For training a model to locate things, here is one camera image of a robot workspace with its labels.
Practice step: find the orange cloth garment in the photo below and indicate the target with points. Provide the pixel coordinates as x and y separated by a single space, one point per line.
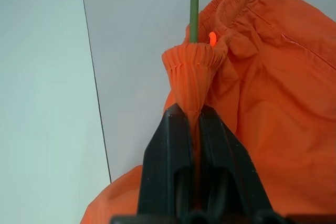
275 103

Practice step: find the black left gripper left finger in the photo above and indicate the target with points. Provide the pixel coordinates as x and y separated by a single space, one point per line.
168 161

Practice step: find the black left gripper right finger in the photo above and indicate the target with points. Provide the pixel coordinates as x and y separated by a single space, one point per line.
225 166

